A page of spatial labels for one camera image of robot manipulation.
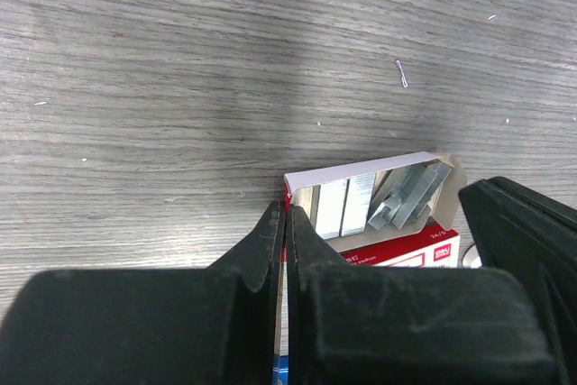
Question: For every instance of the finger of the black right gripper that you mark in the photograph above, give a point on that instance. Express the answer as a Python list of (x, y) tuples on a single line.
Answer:
[(532, 237)]

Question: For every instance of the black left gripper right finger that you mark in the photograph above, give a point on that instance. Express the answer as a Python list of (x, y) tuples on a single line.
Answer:
[(351, 324)]

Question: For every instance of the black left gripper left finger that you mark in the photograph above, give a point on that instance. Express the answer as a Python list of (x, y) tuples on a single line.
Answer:
[(216, 325)]

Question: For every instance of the silver staple strip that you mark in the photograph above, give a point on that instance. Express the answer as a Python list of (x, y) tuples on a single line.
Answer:
[(357, 203), (329, 208)]

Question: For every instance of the red staple box sleeve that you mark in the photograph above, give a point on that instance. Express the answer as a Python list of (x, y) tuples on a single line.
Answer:
[(415, 246)]

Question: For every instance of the loose angled staple strips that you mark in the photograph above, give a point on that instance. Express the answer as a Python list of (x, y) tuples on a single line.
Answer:
[(405, 193)]

